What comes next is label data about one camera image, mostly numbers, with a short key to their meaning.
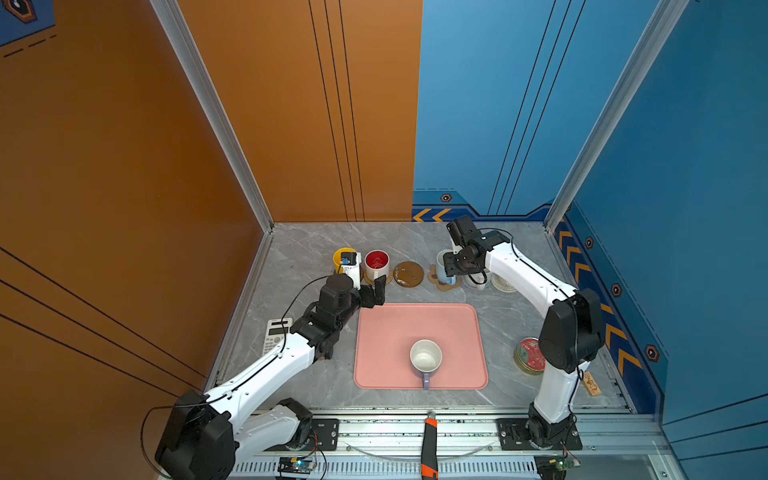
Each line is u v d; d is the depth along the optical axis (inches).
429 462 27.5
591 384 31.8
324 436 29.0
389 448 28.6
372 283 28.2
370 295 27.6
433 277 40.4
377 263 40.4
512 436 28.5
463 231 28.0
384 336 35.5
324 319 23.7
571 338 18.8
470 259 25.6
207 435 15.4
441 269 33.5
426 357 33.4
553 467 28.0
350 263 26.4
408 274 41.5
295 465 27.9
